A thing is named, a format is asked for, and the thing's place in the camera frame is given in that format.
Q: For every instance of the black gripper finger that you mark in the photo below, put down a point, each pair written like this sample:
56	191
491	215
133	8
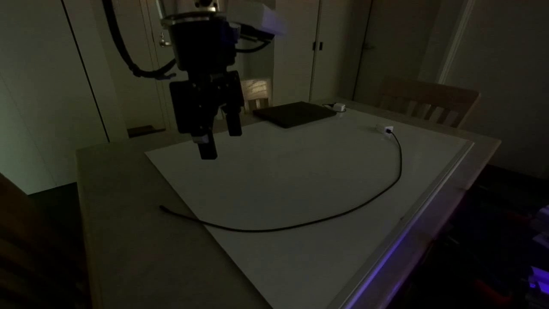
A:
232	114
206	148

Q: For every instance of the white table mat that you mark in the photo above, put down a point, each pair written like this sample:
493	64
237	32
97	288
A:
285	172

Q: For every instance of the white room door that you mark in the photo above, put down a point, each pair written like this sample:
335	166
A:
155	28

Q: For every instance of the white closet door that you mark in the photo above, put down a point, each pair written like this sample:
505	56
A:
340	52
294	52

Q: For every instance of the small black floor box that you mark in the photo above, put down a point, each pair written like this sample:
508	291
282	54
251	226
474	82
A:
146	131

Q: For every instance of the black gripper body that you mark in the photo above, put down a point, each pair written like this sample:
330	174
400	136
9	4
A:
203	52

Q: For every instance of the small white device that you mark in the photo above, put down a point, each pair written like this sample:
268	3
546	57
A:
339	107

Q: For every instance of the black closed laptop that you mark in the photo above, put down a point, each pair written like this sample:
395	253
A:
294	114

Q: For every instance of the white robot base blue lights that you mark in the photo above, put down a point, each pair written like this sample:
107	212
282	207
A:
541	281

